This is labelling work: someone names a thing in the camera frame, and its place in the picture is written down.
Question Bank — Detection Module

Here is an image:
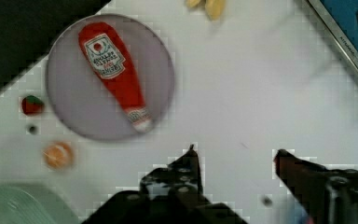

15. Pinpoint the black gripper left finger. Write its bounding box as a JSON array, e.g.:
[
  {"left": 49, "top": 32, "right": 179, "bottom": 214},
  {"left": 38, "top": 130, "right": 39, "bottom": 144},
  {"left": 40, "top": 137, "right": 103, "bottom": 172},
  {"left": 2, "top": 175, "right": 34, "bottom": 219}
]
[{"left": 83, "top": 147, "right": 248, "bottom": 224}]

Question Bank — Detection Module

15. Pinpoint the orange slice toy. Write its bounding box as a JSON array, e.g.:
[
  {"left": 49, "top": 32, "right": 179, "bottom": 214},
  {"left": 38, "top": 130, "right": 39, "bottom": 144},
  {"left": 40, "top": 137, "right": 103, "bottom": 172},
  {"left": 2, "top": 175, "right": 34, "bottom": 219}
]
[{"left": 43, "top": 142, "right": 74, "bottom": 169}]

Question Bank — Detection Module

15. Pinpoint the red ketchup bottle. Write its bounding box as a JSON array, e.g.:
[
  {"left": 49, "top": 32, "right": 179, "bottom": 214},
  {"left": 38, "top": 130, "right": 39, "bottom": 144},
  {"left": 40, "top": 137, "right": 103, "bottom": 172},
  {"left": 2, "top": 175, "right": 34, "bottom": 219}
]
[{"left": 78, "top": 21, "right": 153, "bottom": 133}]

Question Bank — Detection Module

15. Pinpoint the red toy strawberry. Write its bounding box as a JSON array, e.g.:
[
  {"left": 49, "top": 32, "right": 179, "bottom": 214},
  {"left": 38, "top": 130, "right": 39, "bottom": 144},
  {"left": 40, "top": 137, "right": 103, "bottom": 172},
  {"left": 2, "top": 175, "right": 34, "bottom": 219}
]
[{"left": 21, "top": 95, "right": 45, "bottom": 116}]

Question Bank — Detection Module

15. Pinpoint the grey round plate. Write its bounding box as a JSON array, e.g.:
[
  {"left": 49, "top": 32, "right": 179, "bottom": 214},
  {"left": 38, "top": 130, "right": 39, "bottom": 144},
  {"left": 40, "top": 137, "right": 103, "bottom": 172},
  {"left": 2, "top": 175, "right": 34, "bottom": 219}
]
[{"left": 46, "top": 14, "right": 175, "bottom": 141}]

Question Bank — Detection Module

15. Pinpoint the peeled toy banana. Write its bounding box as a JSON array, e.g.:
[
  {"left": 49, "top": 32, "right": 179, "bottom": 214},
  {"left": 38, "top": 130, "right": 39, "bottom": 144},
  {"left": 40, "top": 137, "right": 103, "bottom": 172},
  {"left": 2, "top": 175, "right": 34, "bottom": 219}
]
[{"left": 186, "top": 0, "right": 226, "bottom": 21}]

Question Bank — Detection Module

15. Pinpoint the green perforated basket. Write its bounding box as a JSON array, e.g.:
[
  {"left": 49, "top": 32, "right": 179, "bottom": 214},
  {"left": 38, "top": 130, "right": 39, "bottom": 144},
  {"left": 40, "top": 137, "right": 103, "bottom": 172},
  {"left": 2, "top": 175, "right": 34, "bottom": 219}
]
[{"left": 0, "top": 184, "right": 80, "bottom": 224}]

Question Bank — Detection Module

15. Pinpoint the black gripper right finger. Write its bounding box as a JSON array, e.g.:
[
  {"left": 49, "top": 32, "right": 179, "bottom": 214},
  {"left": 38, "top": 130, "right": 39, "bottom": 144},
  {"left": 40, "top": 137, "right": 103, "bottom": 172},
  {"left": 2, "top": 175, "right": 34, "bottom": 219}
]
[{"left": 274, "top": 149, "right": 358, "bottom": 224}]

